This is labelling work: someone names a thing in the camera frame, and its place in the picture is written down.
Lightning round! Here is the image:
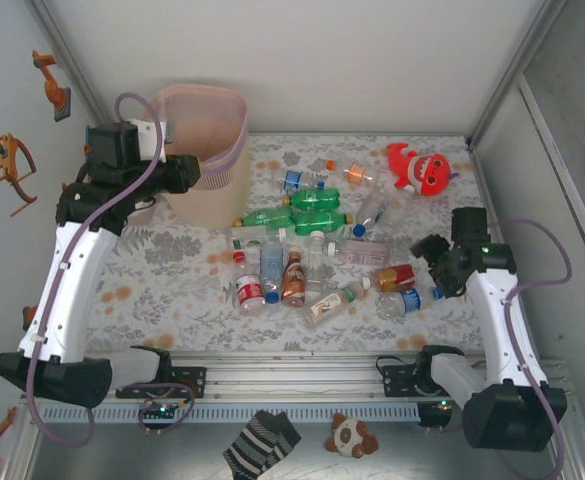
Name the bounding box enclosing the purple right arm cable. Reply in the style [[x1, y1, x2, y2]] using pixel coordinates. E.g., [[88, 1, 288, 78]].
[[421, 217, 573, 480]]

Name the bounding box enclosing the clear cylindrical bottle white cap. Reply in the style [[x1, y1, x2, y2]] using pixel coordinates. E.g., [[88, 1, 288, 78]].
[[225, 225, 289, 247]]

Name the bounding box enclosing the clear bottle red label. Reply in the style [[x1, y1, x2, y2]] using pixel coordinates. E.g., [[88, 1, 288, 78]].
[[231, 251, 269, 316]]

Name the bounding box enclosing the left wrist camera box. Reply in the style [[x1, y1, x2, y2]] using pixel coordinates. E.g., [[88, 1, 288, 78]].
[[126, 117, 173, 162]]

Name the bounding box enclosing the brown coffee drink bottle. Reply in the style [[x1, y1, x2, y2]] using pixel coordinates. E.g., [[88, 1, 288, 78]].
[[280, 246, 307, 309]]

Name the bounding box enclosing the light blue square bottle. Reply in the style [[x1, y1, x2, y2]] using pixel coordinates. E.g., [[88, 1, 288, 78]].
[[259, 239, 282, 305]]

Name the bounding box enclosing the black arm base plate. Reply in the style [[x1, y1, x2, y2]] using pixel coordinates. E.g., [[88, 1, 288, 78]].
[[115, 366, 208, 400], [381, 363, 473, 400]]

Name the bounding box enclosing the bottle red gold label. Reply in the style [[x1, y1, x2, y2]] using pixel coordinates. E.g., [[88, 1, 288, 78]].
[[360, 263, 418, 294]]

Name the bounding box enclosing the black white striped sock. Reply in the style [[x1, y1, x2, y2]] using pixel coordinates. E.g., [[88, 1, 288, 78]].
[[221, 409, 303, 479]]

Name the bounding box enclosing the clear bottle wide white cap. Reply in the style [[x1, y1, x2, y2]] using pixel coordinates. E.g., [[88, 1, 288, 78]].
[[305, 229, 329, 286]]

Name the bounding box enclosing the clear bottle blue label blue cap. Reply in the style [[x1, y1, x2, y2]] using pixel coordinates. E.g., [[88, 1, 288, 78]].
[[374, 285, 446, 321]]

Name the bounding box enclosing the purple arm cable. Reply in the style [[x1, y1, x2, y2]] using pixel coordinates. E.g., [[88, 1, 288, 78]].
[[25, 91, 196, 449], [421, 217, 573, 480]]

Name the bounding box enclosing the bottle pale pink label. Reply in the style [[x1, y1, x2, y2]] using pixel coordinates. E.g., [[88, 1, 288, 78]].
[[325, 238, 392, 267]]

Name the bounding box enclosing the green soda bottle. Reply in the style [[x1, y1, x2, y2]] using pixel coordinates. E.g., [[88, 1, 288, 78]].
[[294, 210, 356, 237], [232, 207, 297, 232], [282, 187, 342, 212]]

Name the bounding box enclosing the red shark plush toy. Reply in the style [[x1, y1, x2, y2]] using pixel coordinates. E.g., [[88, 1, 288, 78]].
[[387, 142, 461, 198]]

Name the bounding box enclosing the white slotted cable duct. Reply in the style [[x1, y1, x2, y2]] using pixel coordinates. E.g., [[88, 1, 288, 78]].
[[41, 403, 421, 423]]

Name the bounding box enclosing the beige ribbed bin pink liner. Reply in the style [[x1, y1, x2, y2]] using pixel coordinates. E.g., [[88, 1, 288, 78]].
[[139, 83, 251, 229]]

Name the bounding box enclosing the bottle beige label green cap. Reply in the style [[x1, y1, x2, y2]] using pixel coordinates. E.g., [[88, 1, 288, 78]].
[[302, 285, 366, 329]]

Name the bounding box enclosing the brown white panda plush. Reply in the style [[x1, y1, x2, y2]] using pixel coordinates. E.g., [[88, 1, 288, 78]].
[[324, 412, 381, 459]]

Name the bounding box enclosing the aluminium enclosure frame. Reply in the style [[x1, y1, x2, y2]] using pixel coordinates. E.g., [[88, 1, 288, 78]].
[[1, 0, 585, 480]]

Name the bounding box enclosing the floral patterned tablecloth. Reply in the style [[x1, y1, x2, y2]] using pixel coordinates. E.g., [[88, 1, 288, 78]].
[[69, 133, 523, 354]]

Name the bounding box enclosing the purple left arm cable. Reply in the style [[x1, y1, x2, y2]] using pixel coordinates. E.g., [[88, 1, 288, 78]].
[[25, 91, 196, 449]]

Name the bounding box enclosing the clear bottle orange label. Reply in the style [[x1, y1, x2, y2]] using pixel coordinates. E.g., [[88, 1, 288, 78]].
[[325, 158, 381, 187]]

